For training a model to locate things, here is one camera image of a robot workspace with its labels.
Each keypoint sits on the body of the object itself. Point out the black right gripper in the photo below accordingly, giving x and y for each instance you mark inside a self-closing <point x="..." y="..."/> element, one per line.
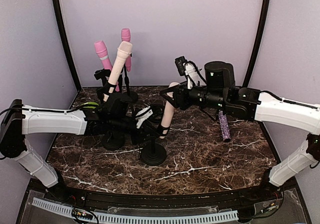
<point x="180" y="100"/>

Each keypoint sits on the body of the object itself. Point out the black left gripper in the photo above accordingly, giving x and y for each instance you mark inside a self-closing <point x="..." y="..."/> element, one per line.
<point x="149" y="138"/>

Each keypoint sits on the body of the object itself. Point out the black tripod mic stand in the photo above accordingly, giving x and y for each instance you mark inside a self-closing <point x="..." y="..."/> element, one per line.
<point x="158" y="111"/>

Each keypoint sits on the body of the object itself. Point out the beige microphone round head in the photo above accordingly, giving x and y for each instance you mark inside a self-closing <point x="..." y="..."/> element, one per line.
<point x="166" y="120"/>

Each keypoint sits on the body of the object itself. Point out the purple rhinestone microphone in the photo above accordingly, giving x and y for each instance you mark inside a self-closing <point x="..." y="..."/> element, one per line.
<point x="225" y="131"/>

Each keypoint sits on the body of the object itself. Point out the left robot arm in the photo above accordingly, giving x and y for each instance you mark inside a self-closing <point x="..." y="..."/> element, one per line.
<point x="87" y="119"/>

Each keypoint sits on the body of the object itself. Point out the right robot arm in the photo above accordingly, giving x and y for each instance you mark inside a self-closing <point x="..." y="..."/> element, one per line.
<point x="217" y="90"/>

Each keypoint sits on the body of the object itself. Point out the round-base stand of tall beige mic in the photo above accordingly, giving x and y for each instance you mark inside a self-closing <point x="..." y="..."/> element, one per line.
<point x="111" y="140"/>

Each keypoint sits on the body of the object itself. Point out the black clip mic stand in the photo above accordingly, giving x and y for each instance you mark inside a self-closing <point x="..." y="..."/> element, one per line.
<point x="103" y="75"/>

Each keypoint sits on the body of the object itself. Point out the tall beige microphone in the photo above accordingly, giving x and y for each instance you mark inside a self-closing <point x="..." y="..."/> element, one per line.
<point x="123" y="52"/>

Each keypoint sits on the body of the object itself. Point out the front pink microphone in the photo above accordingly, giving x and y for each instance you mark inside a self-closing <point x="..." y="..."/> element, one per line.
<point x="102" y="52"/>

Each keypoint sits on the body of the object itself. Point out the green round plate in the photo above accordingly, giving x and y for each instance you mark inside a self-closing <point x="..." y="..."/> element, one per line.
<point x="90" y="104"/>

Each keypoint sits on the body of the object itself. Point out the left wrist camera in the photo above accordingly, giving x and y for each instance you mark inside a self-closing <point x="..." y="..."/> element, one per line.
<point x="143" y="115"/>

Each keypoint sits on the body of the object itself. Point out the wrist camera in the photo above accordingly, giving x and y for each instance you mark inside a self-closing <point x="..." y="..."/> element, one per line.
<point x="143" y="115"/>
<point x="189" y="70"/>

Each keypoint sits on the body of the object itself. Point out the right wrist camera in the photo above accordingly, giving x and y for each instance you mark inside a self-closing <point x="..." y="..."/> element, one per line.
<point x="189" y="70"/>

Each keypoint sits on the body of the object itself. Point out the black front rail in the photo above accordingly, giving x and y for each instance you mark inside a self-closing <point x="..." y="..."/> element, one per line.
<point x="102" y="201"/>

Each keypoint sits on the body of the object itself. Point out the white slotted cable duct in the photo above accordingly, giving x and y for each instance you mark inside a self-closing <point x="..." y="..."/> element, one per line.
<point x="137" y="216"/>

